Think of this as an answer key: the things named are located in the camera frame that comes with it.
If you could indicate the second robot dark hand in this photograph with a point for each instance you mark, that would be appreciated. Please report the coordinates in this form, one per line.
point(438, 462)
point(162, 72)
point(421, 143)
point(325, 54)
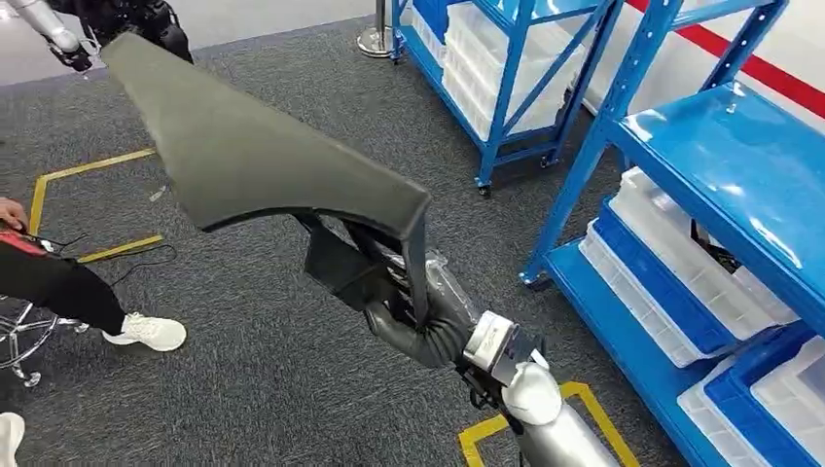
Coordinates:
point(71, 55)

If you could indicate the red black handheld controller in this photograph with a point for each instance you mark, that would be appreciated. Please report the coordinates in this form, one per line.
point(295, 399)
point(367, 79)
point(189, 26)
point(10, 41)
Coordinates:
point(19, 244)

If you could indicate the small black plastic part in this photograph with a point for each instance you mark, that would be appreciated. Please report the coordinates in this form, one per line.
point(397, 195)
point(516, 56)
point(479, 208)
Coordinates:
point(715, 248)

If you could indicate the second robot silver arm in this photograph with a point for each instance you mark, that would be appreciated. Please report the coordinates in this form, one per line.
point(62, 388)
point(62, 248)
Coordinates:
point(42, 22)

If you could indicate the person's hand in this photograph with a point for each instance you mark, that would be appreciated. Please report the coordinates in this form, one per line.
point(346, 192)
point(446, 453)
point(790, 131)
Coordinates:
point(11, 214)

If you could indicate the chrome stanchion post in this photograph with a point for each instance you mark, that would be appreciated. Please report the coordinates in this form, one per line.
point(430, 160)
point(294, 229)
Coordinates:
point(379, 35)

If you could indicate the person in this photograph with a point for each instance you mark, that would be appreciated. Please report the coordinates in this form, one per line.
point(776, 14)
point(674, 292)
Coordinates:
point(58, 283)

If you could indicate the large blue steel shelf rack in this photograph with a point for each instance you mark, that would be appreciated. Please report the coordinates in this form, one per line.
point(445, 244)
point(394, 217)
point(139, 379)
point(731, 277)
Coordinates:
point(741, 161)

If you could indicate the large black fender trim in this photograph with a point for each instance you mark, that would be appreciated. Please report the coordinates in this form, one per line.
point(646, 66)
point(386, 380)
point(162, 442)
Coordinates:
point(258, 161)

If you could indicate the blue wheeled shelf rack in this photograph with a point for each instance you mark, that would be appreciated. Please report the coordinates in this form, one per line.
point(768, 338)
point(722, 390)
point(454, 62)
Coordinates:
point(509, 84)

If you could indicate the person's foot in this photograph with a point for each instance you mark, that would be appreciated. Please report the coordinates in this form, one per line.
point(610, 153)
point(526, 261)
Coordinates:
point(148, 332)
point(10, 441)

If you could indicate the yellow floor tape square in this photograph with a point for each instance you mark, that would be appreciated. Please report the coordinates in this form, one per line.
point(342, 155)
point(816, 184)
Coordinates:
point(493, 428)

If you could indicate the chrome stool base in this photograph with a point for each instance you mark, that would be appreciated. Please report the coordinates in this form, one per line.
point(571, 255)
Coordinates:
point(29, 341)

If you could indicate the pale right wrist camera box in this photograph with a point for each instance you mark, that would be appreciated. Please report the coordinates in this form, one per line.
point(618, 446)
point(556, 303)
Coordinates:
point(490, 338)

